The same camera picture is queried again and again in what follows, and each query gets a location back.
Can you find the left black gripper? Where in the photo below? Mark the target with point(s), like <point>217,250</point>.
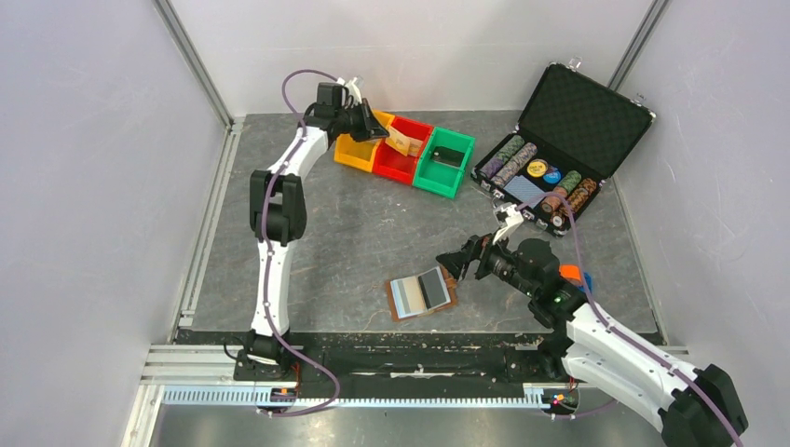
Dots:
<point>371,127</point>

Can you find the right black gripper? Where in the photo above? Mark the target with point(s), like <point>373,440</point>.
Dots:
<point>458,261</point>

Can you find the orange credit card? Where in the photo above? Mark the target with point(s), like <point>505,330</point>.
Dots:
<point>400,142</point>

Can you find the brown leather card holder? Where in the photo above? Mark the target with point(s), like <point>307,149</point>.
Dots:
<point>420,295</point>

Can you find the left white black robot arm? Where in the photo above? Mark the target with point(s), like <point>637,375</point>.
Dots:
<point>278,216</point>

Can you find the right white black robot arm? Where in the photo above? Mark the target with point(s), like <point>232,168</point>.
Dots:
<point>687,405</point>

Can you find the card stack in red bin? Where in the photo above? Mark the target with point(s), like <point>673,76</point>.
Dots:
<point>414,146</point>

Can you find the blue playing card deck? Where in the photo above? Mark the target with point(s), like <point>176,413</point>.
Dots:
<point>524,191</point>

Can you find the yellow plastic bin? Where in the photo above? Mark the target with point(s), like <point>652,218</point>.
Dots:
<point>357,155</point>

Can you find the red plastic bin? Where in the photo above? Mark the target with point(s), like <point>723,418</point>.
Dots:
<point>391,164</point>

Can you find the green plastic bin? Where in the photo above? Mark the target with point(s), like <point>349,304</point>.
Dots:
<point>439,179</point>

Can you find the orange blue tape roll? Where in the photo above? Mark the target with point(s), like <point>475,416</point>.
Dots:
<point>573,274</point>

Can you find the yellow dealer button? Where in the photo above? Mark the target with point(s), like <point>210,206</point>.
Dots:
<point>537,168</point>

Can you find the black poker chip case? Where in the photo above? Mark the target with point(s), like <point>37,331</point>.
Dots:
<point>583,129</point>

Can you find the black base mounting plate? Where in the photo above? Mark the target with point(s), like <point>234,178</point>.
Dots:
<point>391,365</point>

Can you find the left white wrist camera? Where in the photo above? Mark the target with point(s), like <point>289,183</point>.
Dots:
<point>351,91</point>

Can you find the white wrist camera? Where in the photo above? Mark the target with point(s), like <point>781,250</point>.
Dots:
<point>509,218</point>
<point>351,91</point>

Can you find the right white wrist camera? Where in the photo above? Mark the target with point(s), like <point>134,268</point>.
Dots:
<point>509,218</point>

